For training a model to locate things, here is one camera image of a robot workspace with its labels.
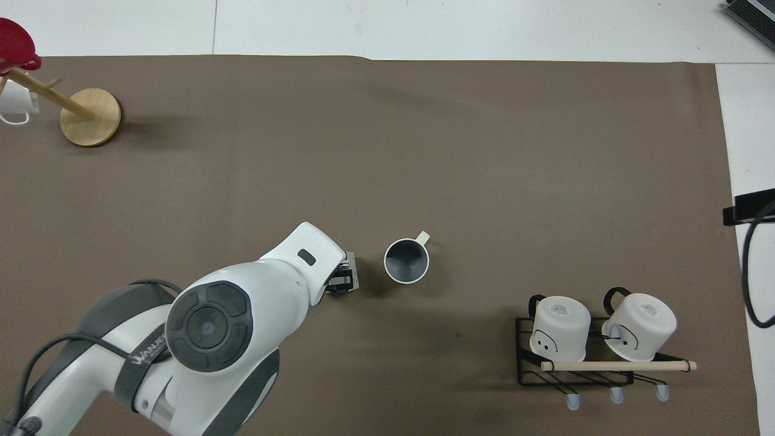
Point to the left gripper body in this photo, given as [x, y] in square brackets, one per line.
[342, 283]

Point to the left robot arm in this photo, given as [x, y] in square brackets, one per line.
[242, 315]

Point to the plain white cup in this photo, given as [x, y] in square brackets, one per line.
[13, 103]

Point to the red cup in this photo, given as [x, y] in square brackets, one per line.
[13, 41]

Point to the grey mug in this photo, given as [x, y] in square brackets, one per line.
[406, 261]

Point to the white mug with face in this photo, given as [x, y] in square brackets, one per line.
[560, 327]
[642, 327]

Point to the wooden mug tree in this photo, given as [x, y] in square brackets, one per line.
[91, 118]

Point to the black stand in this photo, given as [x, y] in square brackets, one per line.
[751, 206]

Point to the dark grey ribbed device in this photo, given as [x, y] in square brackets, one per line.
[754, 15]

